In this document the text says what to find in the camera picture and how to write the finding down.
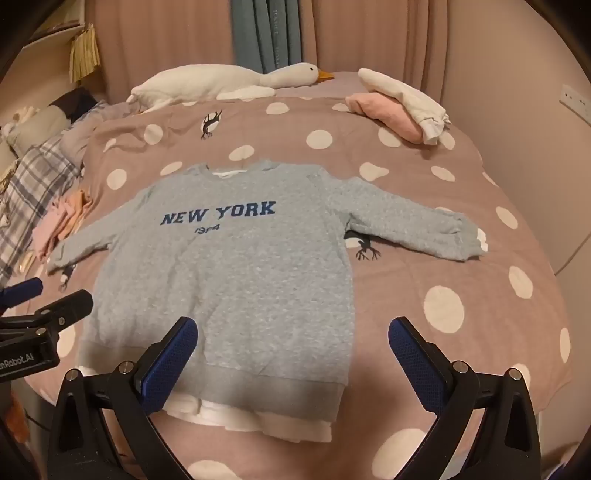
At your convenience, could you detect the grey printed sweatshirt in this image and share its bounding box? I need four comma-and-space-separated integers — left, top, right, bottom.
46, 159, 478, 441

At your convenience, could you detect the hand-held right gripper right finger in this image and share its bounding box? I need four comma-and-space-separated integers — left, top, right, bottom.
388, 316, 543, 480

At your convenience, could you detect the pink polka dot blanket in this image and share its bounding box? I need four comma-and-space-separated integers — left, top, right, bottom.
9, 69, 575, 480

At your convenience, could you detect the pink curtain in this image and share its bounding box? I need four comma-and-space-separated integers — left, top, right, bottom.
311, 0, 462, 100
88, 0, 237, 100

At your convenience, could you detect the yellow tassel bundle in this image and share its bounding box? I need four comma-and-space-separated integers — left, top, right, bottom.
69, 25, 101, 85

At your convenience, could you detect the white folded garment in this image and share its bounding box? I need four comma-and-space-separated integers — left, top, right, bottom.
358, 68, 451, 146

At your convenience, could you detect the plaid cloth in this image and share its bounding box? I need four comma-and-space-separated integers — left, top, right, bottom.
0, 136, 86, 280

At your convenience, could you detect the white goose plush toy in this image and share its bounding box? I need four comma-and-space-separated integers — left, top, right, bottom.
126, 62, 335, 114

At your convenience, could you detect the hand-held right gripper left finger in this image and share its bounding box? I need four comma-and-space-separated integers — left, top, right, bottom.
46, 316, 199, 480

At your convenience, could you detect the pink folded garment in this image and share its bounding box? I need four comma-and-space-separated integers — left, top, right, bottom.
345, 92, 426, 144

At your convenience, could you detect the teal curtain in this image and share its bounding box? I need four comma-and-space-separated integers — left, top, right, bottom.
229, 0, 319, 75

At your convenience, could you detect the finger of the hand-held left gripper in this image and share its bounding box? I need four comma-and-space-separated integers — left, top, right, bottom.
0, 278, 43, 308
0, 290, 94, 333

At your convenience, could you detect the pile of pale pink clothes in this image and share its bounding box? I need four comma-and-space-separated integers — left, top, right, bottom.
34, 189, 95, 261

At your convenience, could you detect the mauve crumpled cloth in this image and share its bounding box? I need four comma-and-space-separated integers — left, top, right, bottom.
60, 99, 144, 164

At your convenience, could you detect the grey pillow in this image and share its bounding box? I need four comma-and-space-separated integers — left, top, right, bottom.
0, 105, 70, 155

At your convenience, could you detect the white shelf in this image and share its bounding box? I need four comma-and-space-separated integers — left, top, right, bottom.
0, 21, 93, 112

